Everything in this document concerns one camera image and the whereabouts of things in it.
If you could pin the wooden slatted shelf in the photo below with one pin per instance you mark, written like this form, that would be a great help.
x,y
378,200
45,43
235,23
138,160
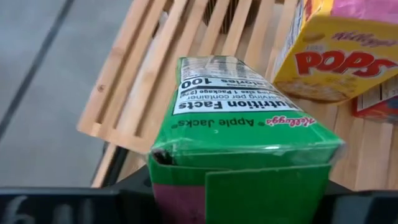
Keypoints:
x,y
130,93

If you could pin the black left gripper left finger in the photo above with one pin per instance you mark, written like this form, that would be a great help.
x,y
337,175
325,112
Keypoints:
x,y
62,205

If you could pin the yellow Corn Pops cereal box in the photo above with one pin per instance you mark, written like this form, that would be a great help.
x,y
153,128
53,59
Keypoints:
x,y
326,37

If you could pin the black table edge rail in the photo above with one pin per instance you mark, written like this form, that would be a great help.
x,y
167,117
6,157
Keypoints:
x,y
116,168

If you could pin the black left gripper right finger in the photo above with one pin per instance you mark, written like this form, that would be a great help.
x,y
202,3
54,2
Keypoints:
x,y
367,208

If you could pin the green Apple Jacks cereal box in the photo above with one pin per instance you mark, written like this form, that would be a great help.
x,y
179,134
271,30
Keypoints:
x,y
242,137

